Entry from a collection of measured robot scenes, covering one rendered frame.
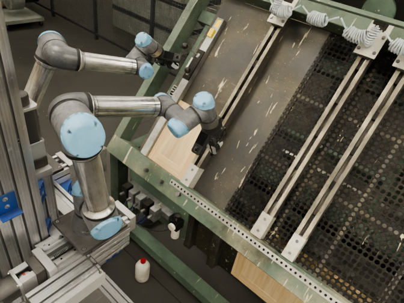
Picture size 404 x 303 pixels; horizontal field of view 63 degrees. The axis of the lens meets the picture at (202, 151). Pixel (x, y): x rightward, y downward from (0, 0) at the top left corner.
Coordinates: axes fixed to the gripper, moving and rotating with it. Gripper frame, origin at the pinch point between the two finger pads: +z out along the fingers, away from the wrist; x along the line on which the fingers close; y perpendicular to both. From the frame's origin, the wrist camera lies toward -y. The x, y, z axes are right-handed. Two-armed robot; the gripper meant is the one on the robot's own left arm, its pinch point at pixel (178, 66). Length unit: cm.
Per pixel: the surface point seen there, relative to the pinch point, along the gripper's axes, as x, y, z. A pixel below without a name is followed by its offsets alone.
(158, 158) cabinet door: 55, 6, 10
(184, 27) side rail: -29.9, 8.4, 9.3
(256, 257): 94, -66, 7
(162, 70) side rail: -1.0, 18.9, 10.7
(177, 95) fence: 15.5, 1.6, 8.1
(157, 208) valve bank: 84, -5, 5
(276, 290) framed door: 117, -71, 51
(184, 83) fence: 7.2, -1.9, 8.1
